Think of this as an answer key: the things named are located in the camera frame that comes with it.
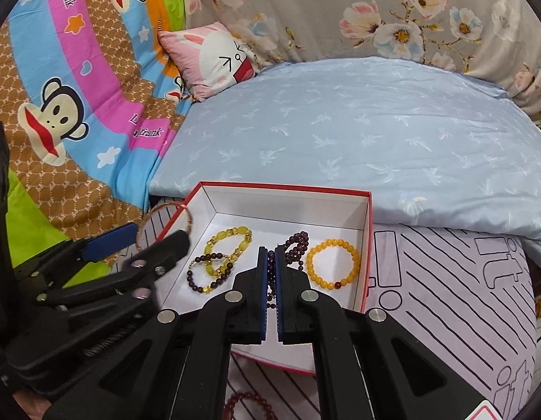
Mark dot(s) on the colourful monkey cartoon blanket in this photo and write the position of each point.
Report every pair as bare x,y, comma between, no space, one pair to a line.
90,104

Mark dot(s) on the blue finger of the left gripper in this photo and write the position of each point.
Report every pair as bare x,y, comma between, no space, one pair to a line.
162,256
111,242

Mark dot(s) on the light blue quilt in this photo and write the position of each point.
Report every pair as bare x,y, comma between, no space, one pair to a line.
434,148

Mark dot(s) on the person's left hand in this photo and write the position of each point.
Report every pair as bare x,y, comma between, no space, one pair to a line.
34,405

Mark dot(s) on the thin gold bangle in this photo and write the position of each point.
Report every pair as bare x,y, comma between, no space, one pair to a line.
178,204

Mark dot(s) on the pink bunny pillow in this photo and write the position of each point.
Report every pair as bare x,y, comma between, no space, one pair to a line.
209,58

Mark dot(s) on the grey floral blanket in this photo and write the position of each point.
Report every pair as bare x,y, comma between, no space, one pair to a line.
495,40

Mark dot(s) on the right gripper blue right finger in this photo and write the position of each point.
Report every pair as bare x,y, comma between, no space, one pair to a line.
280,278

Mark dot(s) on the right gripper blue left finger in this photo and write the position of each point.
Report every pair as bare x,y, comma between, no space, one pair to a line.
262,270

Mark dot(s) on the red open gift box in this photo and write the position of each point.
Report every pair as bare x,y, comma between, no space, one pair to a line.
273,213

